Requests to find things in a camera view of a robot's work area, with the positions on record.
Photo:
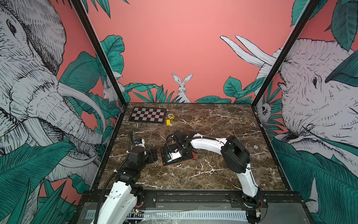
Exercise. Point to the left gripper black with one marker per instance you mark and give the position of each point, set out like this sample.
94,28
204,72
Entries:
152,155

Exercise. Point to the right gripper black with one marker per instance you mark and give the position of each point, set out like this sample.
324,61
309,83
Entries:
179,146

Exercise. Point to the red writing tablet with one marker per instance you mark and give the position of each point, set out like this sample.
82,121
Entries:
164,156

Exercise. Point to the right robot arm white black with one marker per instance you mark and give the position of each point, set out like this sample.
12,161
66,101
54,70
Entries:
237,159

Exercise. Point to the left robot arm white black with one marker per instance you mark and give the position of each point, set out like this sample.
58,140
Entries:
125,194

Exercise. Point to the yellow tape measure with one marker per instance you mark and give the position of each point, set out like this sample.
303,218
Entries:
170,116

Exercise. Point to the black white checkerboard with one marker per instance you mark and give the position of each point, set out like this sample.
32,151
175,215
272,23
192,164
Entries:
148,115

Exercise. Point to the white perforated strip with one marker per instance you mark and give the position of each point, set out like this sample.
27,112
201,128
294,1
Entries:
183,215

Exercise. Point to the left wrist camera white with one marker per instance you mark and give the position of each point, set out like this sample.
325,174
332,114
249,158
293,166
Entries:
139,142

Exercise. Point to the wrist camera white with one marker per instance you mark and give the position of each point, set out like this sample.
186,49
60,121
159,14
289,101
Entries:
139,142
173,156

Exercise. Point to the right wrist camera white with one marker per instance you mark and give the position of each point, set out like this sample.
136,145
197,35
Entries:
173,156

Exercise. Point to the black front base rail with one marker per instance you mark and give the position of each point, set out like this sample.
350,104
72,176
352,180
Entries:
280,207

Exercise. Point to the left black frame post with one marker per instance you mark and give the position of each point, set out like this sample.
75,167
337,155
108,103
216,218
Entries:
80,11

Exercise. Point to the black frame post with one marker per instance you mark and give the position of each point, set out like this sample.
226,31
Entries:
80,11
299,26

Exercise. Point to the right black frame post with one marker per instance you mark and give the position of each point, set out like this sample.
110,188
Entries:
299,26

